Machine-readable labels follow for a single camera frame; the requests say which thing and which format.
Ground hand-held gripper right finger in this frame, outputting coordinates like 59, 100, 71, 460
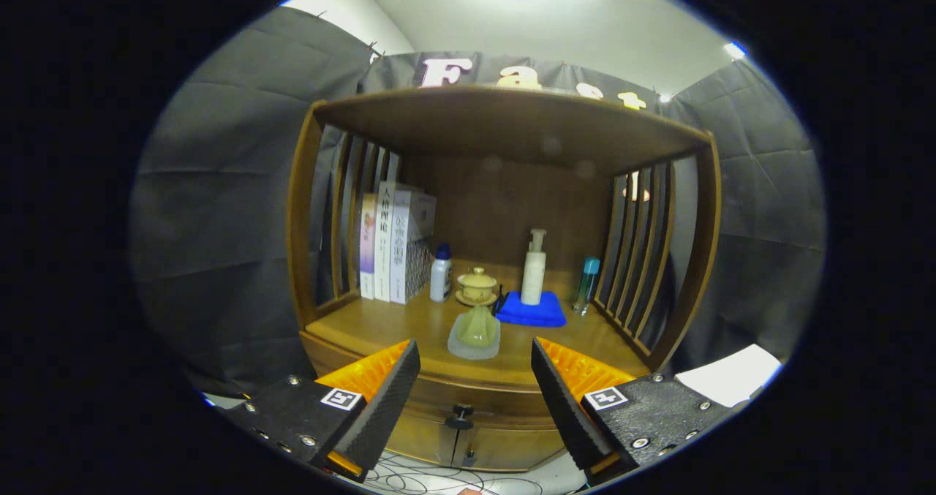
530, 336, 747, 487

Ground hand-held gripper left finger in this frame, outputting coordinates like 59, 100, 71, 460
219, 338, 423, 483

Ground brown wooden drawer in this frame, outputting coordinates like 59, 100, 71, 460
301, 330, 571, 431

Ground translucent yellow-green pouch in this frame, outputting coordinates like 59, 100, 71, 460
447, 305, 502, 360

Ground wooden cabinet door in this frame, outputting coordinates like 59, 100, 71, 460
453, 422, 567, 472
388, 407, 460, 468

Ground wooden countertop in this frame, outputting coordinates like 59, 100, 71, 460
303, 261, 652, 393

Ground white filing cabinet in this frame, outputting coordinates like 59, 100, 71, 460
673, 344, 783, 408

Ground brown wooden cabinet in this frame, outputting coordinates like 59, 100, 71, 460
285, 84, 723, 474

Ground blue folded cloth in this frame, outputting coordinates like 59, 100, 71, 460
495, 291, 567, 328

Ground clear bottle teal cap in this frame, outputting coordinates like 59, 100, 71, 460
573, 257, 601, 316

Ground white pump bottle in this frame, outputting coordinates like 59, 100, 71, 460
520, 228, 548, 306

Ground white bottle blue cap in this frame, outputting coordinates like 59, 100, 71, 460
429, 243, 453, 303

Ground yellow lidded teacup with saucer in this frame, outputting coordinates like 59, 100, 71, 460
455, 266, 499, 307

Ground thin white book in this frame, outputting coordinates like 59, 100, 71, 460
374, 181, 398, 303

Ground white patterned boxed book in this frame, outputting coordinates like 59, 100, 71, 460
389, 188, 437, 306

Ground purple pink book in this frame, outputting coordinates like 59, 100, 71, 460
359, 192, 379, 300

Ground black floor cables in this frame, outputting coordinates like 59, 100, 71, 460
362, 455, 546, 495

